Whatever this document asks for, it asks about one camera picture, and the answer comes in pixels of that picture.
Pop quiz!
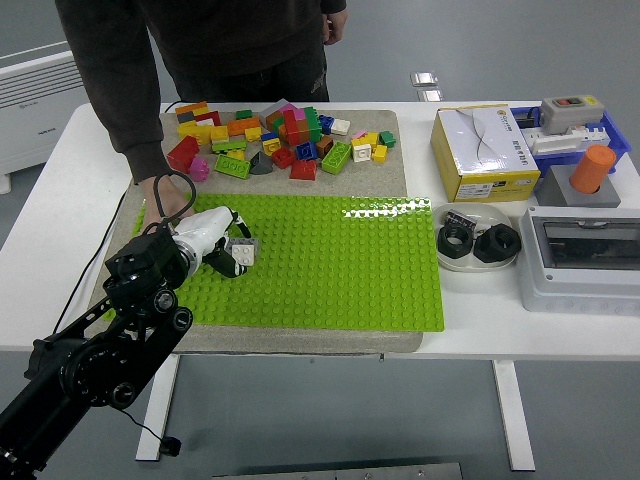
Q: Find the red square brick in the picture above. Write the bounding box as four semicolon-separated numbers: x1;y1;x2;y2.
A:
271;145;297;169

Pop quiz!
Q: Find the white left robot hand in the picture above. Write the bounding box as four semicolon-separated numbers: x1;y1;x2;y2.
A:
174;205;262;280

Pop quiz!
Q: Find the grey slope brick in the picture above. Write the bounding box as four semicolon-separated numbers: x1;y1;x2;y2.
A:
248;150;274;176

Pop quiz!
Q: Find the blue plastic tray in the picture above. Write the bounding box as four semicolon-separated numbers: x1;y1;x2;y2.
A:
509;105;633;175

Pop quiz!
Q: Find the white terminal block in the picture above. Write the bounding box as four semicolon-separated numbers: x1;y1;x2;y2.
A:
521;123;609;157

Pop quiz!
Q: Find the white brick with yellow plate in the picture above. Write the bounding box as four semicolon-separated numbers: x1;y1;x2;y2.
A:
350;137;374;164

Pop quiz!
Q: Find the yellow and white cardboard box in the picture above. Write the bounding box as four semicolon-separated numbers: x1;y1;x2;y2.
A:
430;104;543;203

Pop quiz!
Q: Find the white panel heater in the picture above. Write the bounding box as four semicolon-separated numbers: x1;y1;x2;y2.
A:
0;41;97;196

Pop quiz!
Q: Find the large red brick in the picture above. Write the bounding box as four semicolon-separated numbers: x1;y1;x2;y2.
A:
165;134;202;176

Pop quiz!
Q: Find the grey-brown table mat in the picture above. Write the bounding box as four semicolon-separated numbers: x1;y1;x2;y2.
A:
87;109;425;354

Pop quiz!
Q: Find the white oval dish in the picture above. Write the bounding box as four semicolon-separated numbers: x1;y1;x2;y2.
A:
431;201;514;273

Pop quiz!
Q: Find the black plug with cord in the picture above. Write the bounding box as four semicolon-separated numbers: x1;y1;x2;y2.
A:
54;100;188;457

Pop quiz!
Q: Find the large grey roof brick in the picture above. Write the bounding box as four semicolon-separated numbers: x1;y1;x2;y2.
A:
259;98;297;124

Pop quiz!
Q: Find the person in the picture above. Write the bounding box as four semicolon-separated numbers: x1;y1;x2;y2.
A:
137;0;349;104

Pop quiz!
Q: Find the person's right hand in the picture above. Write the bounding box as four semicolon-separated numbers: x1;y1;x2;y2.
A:
138;172;197;237

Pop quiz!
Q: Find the grey square block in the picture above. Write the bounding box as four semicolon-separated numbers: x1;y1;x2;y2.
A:
535;164;623;209

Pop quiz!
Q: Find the black hex nut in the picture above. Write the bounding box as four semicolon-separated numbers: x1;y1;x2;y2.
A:
436;224;474;259
472;224;523;264

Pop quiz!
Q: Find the tall green brick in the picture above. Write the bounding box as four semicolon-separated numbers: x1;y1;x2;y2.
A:
302;105;324;143

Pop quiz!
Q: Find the small black circuit board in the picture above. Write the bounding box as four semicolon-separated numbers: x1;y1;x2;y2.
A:
444;208;477;232

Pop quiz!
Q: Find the large yellow brick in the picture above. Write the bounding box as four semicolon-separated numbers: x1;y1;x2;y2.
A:
176;121;213;147

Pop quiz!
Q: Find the person's left hand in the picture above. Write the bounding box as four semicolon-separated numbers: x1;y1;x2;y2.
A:
322;8;349;47

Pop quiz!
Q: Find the grey push-button switch box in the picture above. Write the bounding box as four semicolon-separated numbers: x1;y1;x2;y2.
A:
538;95;606;137

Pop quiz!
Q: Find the red slope brick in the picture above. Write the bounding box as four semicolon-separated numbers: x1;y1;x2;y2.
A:
289;159;319;182

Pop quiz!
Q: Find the orange cylinder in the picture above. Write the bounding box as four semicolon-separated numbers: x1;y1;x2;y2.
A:
569;144;618;194

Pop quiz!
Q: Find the grey metal plate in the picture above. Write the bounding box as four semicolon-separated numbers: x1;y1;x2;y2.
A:
211;461;467;480

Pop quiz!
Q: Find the lime long hollow brick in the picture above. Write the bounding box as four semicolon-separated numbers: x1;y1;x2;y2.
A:
213;153;252;181

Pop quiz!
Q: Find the tall red brick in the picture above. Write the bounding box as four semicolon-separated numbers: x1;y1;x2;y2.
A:
281;109;303;147

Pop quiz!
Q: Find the orange long brick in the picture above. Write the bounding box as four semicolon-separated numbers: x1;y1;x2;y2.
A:
224;117;262;137

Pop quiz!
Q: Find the grey electrical enclosure box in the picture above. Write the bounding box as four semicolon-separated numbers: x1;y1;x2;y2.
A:
517;205;640;317

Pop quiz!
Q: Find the green studded baseplate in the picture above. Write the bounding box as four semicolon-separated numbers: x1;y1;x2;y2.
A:
102;193;447;333

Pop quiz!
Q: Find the small pink brick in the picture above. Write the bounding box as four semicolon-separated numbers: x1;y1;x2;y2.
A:
188;156;212;183

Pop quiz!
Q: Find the white table leg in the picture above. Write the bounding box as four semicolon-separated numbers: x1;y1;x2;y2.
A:
135;353;181;462
491;358;537;472

